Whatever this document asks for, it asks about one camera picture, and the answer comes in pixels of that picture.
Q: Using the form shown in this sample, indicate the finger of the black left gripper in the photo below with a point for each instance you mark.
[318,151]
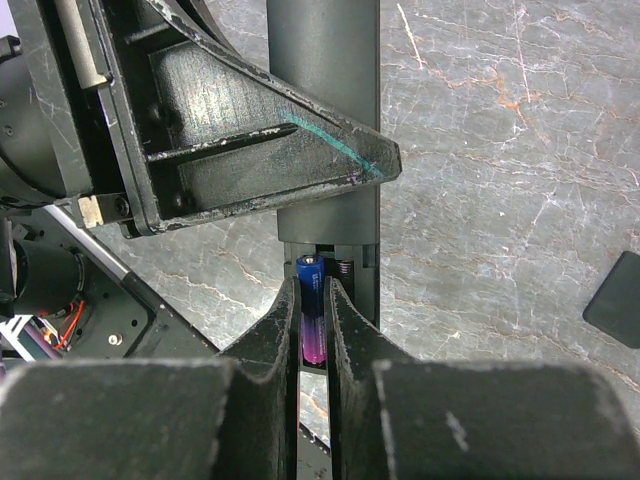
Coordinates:
[227,138]

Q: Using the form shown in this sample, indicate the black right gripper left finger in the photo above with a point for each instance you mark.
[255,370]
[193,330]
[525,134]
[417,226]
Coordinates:
[232,416]

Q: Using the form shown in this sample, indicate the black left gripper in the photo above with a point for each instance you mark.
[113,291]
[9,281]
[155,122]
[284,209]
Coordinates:
[75,109]

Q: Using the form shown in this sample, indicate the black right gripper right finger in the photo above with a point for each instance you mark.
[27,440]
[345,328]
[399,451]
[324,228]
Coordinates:
[393,416]

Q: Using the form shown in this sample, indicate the purple blue battery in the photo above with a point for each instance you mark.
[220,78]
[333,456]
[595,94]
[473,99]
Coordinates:
[310,270]

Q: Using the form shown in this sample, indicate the black battery cover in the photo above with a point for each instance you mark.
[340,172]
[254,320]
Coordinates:
[614,308]

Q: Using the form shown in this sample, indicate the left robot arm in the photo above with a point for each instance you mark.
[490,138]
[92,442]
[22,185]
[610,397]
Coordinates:
[45,278]

